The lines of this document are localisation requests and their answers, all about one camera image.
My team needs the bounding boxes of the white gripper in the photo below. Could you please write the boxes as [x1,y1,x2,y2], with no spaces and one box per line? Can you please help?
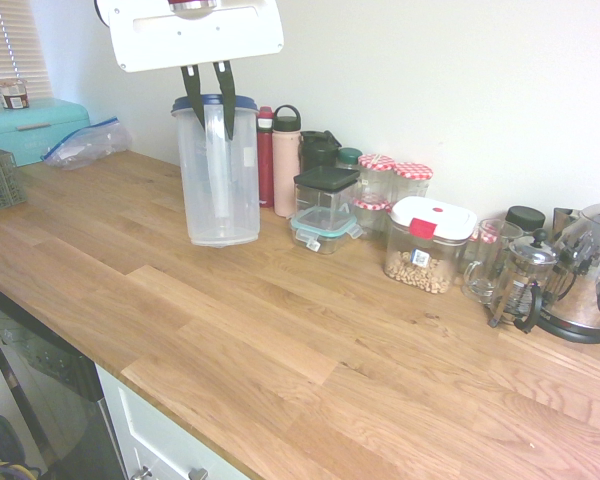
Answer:
[104,0,286,141]

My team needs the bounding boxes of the clear pitcher with blue lid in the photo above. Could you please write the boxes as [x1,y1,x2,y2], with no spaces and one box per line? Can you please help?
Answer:
[170,93,262,249]

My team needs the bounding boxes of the red water bottle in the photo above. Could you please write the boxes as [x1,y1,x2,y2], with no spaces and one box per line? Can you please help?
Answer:
[256,105,277,209]

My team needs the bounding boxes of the pink bottle with black cap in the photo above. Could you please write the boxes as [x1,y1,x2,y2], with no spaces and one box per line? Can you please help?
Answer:
[272,104,303,219]

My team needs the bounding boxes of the black shaker bottle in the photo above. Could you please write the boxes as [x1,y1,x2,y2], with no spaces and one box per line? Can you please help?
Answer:
[298,129,342,176]

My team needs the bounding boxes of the clear zip plastic bag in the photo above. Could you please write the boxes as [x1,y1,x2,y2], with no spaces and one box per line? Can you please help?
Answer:
[40,116,134,173]

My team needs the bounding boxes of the square container with dark lid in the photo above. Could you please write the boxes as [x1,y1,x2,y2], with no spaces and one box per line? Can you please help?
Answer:
[293,165,362,222]

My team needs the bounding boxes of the glass jar with green lid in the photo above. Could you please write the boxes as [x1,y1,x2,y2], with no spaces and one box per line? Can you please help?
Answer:
[335,147,364,172]

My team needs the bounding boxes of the glass container with teal lid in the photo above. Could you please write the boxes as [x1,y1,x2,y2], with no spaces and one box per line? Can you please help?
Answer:
[288,206,364,257]

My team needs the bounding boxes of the teal metal bread box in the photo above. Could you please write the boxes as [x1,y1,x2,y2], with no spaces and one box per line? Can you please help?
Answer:
[0,97,93,169]

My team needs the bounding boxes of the white yogurt cup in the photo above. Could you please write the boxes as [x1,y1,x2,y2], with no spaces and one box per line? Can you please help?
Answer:
[0,78,30,111]

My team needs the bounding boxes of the small glass jar red-checked lid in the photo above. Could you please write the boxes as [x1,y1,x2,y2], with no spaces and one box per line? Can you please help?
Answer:
[352,196,393,241]

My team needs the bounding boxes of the white window blind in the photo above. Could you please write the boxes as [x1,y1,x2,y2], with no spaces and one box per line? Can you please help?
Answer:
[0,0,52,102]

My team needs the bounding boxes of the nut container with white lid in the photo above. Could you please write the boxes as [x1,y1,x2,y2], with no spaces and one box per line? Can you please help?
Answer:
[383,195,479,296]

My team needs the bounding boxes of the black dishwasher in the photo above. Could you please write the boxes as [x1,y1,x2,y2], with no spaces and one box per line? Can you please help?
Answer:
[0,278,127,480]

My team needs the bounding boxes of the clear glass mug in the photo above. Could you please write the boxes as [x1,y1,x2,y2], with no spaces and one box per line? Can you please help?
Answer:
[460,217,524,307]

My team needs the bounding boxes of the jar with black lid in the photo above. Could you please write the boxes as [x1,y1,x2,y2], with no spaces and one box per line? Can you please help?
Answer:
[504,205,548,237]

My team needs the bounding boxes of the glass French press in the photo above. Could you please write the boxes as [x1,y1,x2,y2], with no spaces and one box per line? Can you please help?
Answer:
[487,228,562,336]

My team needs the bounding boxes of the chrome electric kettle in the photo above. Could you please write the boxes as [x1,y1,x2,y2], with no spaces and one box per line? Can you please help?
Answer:
[536,193,600,347]

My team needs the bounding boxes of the bundle of floor cables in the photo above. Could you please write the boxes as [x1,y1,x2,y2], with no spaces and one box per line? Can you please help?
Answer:
[0,413,42,480]

